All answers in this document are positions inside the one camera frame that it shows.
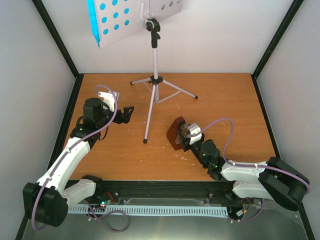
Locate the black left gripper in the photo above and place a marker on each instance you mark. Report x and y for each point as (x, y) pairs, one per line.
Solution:
(126, 116)

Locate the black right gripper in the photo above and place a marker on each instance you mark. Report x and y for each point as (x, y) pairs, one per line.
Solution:
(185, 144)

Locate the brown wooden metronome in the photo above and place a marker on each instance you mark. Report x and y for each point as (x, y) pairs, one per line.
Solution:
(172, 133)

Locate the clear plastic metronome cover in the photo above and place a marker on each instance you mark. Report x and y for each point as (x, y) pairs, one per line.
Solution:
(182, 133)

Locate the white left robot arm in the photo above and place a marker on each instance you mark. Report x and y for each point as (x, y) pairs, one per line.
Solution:
(48, 200)

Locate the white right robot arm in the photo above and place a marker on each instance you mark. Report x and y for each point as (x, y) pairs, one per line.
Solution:
(272, 180)

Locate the white tripod music stand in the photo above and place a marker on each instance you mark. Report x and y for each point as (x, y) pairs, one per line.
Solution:
(118, 19)

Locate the blue music sheet folder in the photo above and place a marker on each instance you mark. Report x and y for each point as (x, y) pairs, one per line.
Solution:
(93, 20)

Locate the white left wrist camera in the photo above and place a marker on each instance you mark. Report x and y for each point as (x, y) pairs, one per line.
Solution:
(109, 99)

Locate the black enclosure frame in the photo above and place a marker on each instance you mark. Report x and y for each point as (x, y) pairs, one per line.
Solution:
(58, 146)

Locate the white slotted cable duct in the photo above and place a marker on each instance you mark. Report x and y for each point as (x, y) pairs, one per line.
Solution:
(165, 211)

